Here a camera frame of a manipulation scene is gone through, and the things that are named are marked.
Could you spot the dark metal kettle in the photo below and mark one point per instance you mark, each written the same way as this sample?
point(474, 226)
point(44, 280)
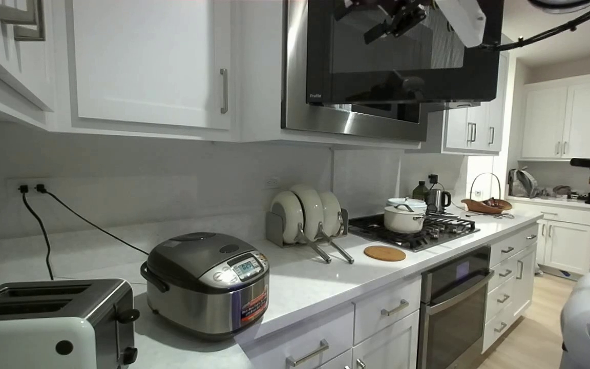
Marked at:
point(437, 198)

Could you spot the cream frying pan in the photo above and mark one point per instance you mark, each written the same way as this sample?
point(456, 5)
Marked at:
point(312, 205)
point(284, 217)

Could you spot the black glass microwave door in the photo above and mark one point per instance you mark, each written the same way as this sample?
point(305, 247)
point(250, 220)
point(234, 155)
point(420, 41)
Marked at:
point(390, 68)

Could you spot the white wall outlet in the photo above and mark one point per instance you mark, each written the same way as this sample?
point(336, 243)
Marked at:
point(14, 182)

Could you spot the white lower sink cabinet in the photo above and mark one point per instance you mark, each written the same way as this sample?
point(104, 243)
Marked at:
point(567, 239)

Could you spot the white lower cabinet with drawers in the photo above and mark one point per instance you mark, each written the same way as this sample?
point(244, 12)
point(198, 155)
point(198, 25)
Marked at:
point(377, 342)

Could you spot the white pot with lid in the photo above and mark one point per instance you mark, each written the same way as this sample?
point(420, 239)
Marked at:
point(403, 219)

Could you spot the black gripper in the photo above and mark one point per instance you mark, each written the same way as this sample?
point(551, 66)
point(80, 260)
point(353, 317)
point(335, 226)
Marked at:
point(403, 17)

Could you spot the white upper cabinet single door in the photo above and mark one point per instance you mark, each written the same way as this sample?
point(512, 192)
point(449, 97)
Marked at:
point(143, 68)

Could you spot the white narrow drawer stack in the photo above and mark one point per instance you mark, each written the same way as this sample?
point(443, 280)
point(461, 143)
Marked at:
point(511, 287)

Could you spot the stainless steel oven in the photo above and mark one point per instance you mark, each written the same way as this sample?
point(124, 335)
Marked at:
point(450, 321)

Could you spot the white upper kitchen cabinets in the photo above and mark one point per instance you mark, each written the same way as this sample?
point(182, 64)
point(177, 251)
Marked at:
point(567, 115)

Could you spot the round cork trivet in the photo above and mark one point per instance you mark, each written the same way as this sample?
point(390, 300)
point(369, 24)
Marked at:
point(383, 252)

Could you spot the dark bottle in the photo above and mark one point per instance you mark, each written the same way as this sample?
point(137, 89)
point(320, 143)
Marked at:
point(420, 192)

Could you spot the stainless steel rice cooker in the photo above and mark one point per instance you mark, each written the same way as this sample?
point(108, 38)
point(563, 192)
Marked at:
point(198, 287)

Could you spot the silver toaster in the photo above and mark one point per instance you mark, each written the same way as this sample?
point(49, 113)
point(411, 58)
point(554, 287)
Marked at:
point(36, 329)

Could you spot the stainless steel microwave body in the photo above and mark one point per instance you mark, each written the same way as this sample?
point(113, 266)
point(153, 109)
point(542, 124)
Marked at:
point(296, 83)

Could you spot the black gas stove top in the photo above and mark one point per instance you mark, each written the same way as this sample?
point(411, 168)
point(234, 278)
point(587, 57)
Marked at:
point(438, 231)

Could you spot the white upper cabinet beside microwave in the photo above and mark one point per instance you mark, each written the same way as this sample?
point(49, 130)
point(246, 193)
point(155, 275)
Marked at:
point(460, 130)

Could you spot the white plates in rack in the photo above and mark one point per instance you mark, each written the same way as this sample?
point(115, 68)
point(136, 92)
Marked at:
point(275, 229)

